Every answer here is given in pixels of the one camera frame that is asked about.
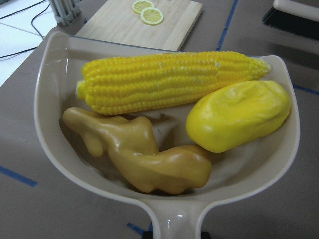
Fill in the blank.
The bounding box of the tan ginger root toy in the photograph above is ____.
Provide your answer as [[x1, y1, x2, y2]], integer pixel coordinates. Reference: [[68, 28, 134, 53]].
[[62, 107, 212, 195]]

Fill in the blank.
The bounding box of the yellow corn cob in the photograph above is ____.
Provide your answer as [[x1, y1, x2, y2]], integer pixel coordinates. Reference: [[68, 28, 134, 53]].
[[76, 51, 271, 115]]

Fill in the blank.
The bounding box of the yellow potato toy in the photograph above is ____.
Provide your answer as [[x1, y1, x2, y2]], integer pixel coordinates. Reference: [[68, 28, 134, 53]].
[[186, 81, 292, 153]]

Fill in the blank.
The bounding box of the beige hand brush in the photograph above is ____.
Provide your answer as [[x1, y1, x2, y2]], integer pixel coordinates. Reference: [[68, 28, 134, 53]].
[[262, 0, 319, 25]]

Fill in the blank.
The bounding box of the wooden cutting board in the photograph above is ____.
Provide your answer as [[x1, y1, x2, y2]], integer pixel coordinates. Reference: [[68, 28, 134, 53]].
[[76, 0, 203, 51]]

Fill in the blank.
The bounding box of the lemon slice far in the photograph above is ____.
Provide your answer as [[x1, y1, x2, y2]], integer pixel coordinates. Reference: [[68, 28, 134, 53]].
[[131, 0, 155, 14]]

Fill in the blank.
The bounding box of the aluminium frame post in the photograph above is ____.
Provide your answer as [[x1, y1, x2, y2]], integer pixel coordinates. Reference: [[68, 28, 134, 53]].
[[49, 0, 81, 27]]

